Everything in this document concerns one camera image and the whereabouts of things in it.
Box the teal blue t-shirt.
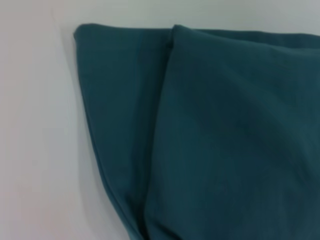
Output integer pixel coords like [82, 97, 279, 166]
[73, 23, 320, 240]

